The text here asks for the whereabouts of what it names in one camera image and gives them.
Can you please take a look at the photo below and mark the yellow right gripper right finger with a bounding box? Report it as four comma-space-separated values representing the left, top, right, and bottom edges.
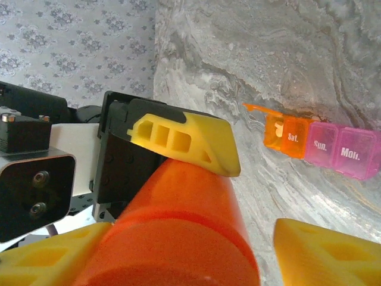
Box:
273, 217, 381, 286

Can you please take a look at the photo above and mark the orange pill bottle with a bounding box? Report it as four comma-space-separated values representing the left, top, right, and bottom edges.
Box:
72, 157, 262, 286

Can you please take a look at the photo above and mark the orange and pink pill organizer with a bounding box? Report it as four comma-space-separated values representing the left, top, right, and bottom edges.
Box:
242, 102, 381, 181

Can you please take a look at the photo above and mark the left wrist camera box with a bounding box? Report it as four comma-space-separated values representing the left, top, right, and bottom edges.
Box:
0, 148, 77, 243

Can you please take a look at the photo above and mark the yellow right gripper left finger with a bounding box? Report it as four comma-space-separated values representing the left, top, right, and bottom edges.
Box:
0, 222, 113, 286

